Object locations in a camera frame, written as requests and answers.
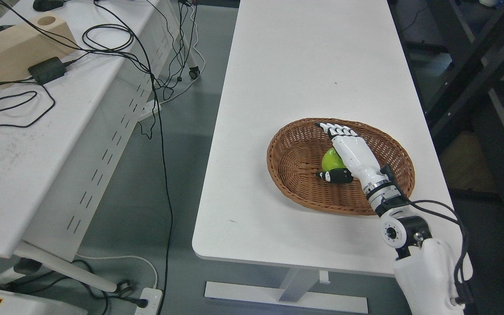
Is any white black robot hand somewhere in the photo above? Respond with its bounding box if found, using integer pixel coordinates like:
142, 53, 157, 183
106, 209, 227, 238
315, 122, 390, 191

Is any green apple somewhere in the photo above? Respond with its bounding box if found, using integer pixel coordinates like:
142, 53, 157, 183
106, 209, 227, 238
321, 147, 347, 172

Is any brown wicker basket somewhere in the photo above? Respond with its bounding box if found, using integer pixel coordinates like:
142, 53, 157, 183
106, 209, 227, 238
266, 118, 416, 216

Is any white table with leg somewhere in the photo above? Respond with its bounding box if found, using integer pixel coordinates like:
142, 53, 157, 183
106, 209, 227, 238
192, 0, 452, 312

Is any white power strip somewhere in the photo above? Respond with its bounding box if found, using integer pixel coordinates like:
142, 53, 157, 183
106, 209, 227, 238
134, 287, 163, 315
138, 101, 161, 122

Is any white perforated desk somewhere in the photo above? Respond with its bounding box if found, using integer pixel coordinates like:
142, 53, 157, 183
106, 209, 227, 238
0, 0, 190, 293

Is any black power adapter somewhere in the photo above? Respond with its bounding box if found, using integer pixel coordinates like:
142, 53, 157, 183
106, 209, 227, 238
28, 56, 66, 84

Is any wooden block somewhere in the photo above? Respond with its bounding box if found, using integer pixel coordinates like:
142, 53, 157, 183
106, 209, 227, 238
0, 12, 77, 82

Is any white floor device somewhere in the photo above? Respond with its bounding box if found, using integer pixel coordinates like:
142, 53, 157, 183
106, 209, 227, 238
0, 290, 88, 315

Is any long black cable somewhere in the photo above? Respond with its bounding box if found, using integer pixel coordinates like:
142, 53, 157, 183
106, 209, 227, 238
138, 0, 174, 315

